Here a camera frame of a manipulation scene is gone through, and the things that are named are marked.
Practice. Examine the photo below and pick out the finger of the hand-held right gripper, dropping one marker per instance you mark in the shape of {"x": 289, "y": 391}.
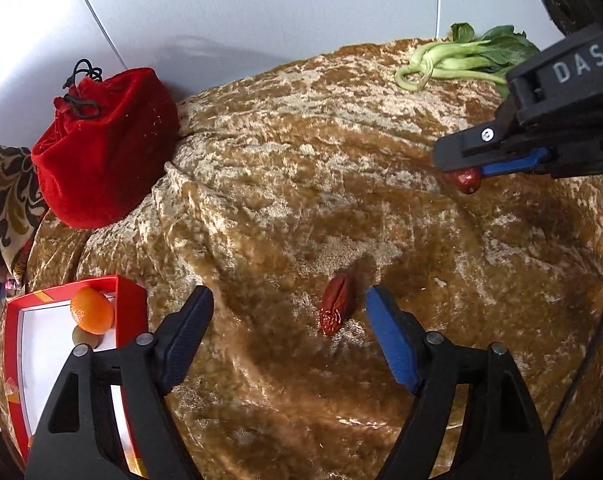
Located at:
{"x": 516, "y": 161}
{"x": 471, "y": 147}

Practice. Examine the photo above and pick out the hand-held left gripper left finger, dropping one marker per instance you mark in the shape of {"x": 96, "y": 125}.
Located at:
{"x": 186, "y": 340}

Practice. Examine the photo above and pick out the red date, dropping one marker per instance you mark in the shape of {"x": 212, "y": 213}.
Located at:
{"x": 337, "y": 305}
{"x": 469, "y": 182}

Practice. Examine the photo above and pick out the orange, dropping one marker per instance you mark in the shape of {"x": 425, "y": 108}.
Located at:
{"x": 92, "y": 310}

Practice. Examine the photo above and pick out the golden velvet cloth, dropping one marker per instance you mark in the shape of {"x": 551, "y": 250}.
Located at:
{"x": 306, "y": 200}

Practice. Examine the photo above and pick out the red box with white inside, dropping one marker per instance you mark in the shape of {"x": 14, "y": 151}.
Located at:
{"x": 46, "y": 360}

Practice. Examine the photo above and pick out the brown longan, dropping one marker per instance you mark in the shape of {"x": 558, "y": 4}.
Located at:
{"x": 87, "y": 338}

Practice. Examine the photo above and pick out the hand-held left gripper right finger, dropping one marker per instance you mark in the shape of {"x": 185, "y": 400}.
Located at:
{"x": 391, "y": 340}

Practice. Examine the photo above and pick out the bok choy bunch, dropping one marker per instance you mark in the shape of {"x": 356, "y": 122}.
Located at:
{"x": 476, "y": 55}

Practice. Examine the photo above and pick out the brown floral patterned cloth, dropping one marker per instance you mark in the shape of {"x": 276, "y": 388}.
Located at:
{"x": 8, "y": 195}

